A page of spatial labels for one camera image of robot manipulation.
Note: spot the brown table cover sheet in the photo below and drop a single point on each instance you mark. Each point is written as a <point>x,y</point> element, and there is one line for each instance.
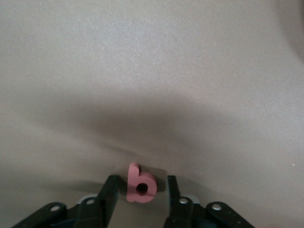
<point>118,71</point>

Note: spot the pink letter a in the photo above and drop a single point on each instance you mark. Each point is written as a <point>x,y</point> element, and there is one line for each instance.
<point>133,180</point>

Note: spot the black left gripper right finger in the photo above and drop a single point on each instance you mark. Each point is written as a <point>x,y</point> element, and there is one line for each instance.
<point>174,202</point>

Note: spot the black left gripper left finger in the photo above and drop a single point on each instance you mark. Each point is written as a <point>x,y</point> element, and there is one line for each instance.
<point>109,194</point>

